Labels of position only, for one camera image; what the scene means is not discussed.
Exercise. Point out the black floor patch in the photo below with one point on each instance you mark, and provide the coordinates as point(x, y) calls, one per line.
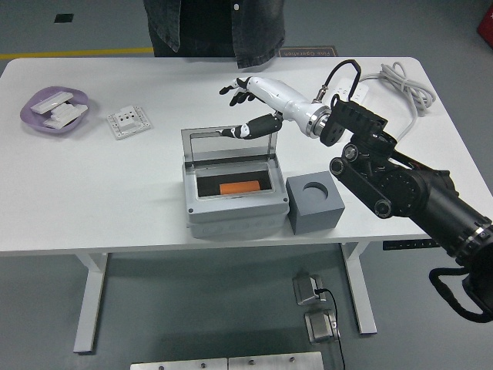
point(64, 18)

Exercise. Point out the yellow floor tape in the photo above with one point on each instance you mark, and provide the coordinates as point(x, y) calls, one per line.
point(77, 52)

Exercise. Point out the grey cube with round hole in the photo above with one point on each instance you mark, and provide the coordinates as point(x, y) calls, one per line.
point(314, 219)

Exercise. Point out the white plastic switch part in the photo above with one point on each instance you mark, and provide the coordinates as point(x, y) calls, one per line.
point(71, 111)

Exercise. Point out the purple tray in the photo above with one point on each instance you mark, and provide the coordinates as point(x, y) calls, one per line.
point(32, 119)

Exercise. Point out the silver metal plate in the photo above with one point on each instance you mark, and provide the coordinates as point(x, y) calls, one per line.
point(177, 365)
point(273, 362)

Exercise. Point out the black table control panel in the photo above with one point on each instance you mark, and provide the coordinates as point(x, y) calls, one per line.
point(406, 245)

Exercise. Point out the long white plastic bar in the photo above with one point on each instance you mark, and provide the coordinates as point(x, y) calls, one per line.
point(50, 102)

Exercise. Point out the grey foot pedal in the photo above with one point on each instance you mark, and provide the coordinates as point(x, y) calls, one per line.
point(306, 289)
point(321, 327)

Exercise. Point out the red object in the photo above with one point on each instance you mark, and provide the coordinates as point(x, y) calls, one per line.
point(486, 25)

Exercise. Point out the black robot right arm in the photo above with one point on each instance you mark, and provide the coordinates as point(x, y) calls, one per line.
point(404, 185)

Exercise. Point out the small white plastic part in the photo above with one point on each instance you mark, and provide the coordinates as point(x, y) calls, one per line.
point(54, 122)

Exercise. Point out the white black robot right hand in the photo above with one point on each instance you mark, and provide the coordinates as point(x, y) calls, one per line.
point(277, 94)

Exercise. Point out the white power strip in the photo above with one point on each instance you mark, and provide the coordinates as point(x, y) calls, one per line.
point(362, 91)

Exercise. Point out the person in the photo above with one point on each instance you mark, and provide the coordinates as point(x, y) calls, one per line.
point(250, 31)

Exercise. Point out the white table leg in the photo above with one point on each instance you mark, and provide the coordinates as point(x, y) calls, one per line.
point(364, 308)
point(90, 300)

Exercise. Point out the grey junction box clear lid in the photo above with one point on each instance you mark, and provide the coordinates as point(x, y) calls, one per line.
point(231, 216)

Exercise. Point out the white wall socket plate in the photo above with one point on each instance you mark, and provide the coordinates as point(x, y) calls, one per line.
point(129, 123)

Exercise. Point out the orange cylinder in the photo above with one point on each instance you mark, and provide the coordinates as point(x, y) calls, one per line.
point(240, 187)

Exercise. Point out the brown floor sign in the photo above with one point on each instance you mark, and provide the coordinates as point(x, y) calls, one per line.
point(308, 52)

